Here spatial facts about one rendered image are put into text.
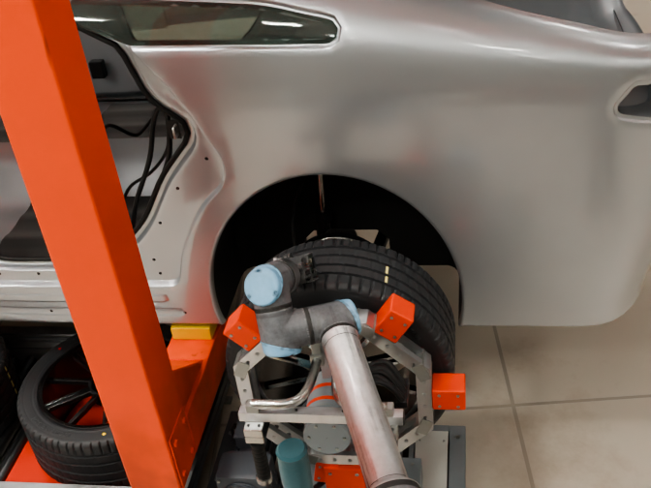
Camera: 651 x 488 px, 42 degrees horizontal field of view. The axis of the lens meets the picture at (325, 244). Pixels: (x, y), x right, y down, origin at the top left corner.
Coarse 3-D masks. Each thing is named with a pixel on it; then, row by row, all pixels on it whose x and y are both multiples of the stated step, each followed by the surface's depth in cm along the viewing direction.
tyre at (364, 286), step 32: (320, 256) 236; (352, 256) 235; (384, 256) 238; (320, 288) 225; (352, 288) 224; (384, 288) 226; (416, 288) 233; (416, 320) 226; (448, 320) 241; (448, 352) 232
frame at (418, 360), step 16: (368, 320) 220; (368, 336) 220; (240, 352) 235; (256, 352) 230; (400, 352) 222; (416, 352) 227; (240, 368) 233; (416, 368) 224; (240, 384) 237; (256, 384) 243; (240, 400) 241; (416, 416) 241; (432, 416) 234; (272, 432) 246; (288, 432) 252; (400, 432) 245; (416, 432) 240; (352, 448) 253; (400, 448) 243; (352, 464) 249
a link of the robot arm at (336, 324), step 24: (312, 312) 199; (336, 312) 198; (312, 336) 198; (336, 336) 193; (336, 360) 189; (360, 360) 188; (336, 384) 187; (360, 384) 182; (360, 408) 178; (360, 432) 174; (384, 432) 173; (360, 456) 171; (384, 456) 168; (384, 480) 163; (408, 480) 163
